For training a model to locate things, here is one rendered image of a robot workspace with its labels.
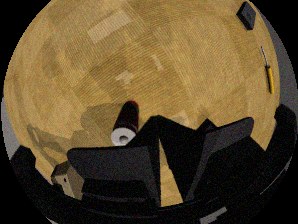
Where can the yellow-handled screwdriver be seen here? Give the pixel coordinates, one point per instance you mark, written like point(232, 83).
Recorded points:
point(268, 71)

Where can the red and green battery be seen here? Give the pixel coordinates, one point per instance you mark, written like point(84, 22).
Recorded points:
point(126, 126)

